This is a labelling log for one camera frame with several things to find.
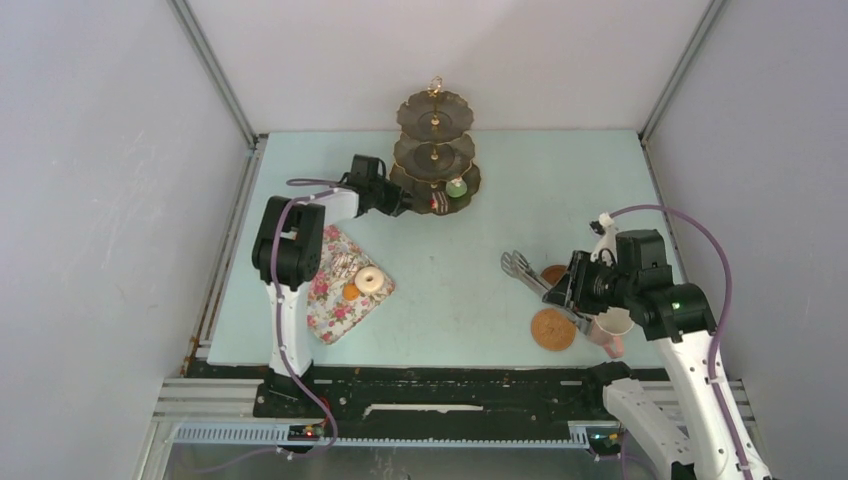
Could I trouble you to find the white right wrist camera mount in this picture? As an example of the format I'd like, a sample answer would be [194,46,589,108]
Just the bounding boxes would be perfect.
[590,212,619,266]

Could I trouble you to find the left aluminium frame post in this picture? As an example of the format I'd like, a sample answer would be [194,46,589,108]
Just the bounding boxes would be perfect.
[167,0,259,148]

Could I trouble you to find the chocolate drizzled donut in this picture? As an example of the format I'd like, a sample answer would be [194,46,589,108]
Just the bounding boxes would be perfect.
[330,252,360,279]

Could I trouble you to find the small orange pastry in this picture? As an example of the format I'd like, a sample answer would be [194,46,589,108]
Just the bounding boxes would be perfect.
[342,283,361,302]

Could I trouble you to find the floral square tray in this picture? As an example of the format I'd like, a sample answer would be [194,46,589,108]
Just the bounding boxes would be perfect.
[306,226,396,345]

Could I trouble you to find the three tier dessert stand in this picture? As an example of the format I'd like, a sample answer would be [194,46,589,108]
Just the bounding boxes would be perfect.
[389,76,482,216]

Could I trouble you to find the pink mug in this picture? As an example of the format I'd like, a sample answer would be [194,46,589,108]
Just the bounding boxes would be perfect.
[587,308,635,359]

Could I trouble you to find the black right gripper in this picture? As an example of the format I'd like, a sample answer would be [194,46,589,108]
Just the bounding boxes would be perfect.
[542,249,636,315]

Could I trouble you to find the stainless steel serving tongs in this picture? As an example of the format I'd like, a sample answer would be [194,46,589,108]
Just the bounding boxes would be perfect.
[500,250,592,336]

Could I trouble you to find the woven rattan coaster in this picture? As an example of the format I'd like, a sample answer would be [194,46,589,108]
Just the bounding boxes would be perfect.
[530,308,578,352]
[540,264,568,286]

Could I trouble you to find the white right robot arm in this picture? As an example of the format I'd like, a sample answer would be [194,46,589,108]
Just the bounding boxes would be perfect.
[542,226,772,479]

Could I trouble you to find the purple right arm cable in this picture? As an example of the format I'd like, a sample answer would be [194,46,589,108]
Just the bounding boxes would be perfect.
[608,204,757,480]

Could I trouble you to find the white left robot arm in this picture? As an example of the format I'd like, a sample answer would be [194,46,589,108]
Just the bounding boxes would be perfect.
[251,154,411,417]

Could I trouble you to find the right aluminium frame post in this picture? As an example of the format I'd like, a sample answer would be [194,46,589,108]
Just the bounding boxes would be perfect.
[639,0,729,146]

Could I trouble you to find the aluminium frame post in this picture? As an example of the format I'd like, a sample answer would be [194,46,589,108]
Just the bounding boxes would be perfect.
[167,0,259,148]
[639,0,729,146]

